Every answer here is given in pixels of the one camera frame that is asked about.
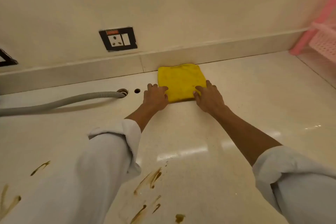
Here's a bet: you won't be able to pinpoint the person's left hand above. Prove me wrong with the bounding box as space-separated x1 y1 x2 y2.
142 83 169 113

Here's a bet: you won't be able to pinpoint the person's right hand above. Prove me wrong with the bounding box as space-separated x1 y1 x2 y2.
193 80 226 114

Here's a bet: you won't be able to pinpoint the yellow cleaning cloth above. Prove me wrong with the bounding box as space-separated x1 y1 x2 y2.
157 63 207 103

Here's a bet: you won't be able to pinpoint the person's right forearm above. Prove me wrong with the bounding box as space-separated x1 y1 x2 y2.
208 105 283 166

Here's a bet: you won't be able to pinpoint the person's left forearm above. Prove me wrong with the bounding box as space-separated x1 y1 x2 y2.
124 104 159 133

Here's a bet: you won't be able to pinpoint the brown sauce stains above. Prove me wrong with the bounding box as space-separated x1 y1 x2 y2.
0 160 186 224

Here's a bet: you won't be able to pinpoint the white left shirt sleeve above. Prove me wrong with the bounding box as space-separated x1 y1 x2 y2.
2 119 142 224

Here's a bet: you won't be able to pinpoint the white shirt sleeve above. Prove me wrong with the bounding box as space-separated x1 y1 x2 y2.
252 145 336 224
2 119 142 224

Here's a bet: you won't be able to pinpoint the pink plastic rack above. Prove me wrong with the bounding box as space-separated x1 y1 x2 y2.
290 0 336 64

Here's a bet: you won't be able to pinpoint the white right shirt sleeve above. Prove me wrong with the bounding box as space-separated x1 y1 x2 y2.
252 145 336 224

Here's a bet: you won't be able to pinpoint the black-framed wall socket plate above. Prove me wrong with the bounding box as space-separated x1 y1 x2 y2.
99 27 138 52

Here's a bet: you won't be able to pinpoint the grey corrugated hose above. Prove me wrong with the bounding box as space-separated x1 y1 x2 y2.
0 91 127 117

